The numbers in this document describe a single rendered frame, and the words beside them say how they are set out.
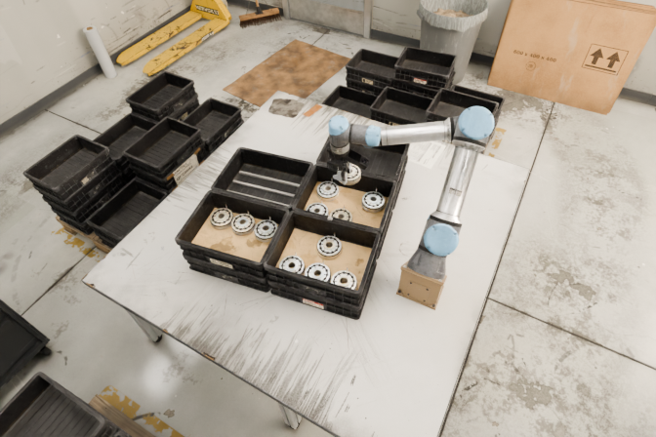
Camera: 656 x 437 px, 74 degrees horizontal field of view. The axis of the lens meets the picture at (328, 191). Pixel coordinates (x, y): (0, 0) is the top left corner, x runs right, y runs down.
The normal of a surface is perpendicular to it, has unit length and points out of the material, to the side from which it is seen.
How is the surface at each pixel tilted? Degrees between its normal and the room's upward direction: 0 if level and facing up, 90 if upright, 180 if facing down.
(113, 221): 0
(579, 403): 0
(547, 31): 79
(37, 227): 0
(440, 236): 52
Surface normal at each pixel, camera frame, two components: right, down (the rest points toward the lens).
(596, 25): -0.48, 0.54
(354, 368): -0.04, -0.67
